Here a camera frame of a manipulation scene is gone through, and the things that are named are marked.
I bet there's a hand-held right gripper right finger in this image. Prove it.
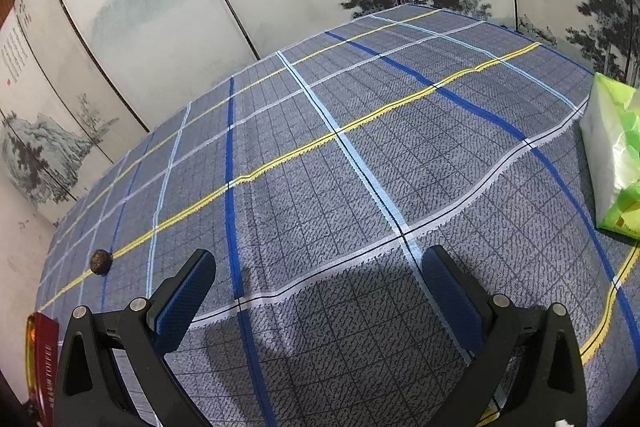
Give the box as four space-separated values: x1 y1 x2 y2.
421 248 588 427

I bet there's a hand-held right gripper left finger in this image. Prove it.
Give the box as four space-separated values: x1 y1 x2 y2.
52 248 217 427

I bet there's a dark brown wrinkled fruit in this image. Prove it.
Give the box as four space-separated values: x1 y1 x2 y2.
89 249 114 276

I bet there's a red tin box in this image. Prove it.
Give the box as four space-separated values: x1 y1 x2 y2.
25 312 63 414

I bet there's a blue plaid tablecloth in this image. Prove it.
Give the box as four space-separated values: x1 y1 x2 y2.
37 3 640 427

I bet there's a green tissue packet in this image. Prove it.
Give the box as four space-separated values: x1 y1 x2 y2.
580 72 640 239

